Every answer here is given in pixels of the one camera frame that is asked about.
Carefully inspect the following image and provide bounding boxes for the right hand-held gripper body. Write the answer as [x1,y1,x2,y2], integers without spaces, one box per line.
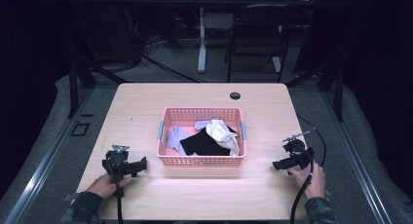
[282,131,316,170]

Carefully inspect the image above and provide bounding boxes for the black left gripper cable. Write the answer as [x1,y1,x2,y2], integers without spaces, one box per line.
[114,180,125,224]

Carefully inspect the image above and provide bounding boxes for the person's left hand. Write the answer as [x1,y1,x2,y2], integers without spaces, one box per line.
[85,172,132,200]

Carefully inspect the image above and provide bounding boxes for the thick black right gripper cable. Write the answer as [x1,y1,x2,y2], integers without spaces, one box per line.
[289,152,316,224]

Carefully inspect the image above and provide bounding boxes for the black floor cables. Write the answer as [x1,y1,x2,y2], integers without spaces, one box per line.
[128,9,207,85]

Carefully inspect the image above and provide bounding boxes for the black metal stand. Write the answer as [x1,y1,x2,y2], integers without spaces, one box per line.
[65,54,131,120]
[284,58,346,123]

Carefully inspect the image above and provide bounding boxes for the thin black cable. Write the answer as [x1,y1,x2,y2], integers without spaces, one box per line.
[296,114,327,168]

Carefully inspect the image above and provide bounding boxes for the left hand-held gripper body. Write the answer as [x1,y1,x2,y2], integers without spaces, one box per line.
[101,144,137,181]

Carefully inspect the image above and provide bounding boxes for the person's right hand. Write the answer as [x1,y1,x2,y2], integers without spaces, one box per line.
[286,167,327,201]

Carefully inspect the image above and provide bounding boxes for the pink plastic basket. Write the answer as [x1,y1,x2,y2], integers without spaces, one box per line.
[156,106,248,168]

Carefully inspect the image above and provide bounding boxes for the black sock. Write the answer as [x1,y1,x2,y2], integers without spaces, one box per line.
[178,126,239,157]

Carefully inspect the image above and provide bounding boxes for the lavender sock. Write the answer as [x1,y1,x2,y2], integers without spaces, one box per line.
[194,119,218,131]
[166,125,193,156]

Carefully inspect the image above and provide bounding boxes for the white sock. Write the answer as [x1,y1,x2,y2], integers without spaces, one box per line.
[205,118,242,157]

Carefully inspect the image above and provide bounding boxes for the black folding chair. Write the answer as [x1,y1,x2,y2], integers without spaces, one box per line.
[224,3,302,84]

